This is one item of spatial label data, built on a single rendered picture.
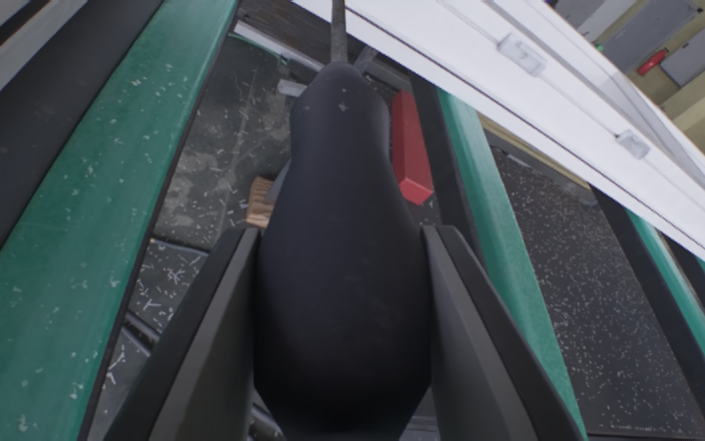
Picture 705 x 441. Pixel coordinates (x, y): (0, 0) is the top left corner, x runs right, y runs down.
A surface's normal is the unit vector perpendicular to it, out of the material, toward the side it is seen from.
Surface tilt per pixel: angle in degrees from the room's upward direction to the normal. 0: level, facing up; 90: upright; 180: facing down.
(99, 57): 0
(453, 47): 90
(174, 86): 0
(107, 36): 0
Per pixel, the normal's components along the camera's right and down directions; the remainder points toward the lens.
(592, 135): 0.03, 0.77
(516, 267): 0.53, -0.55
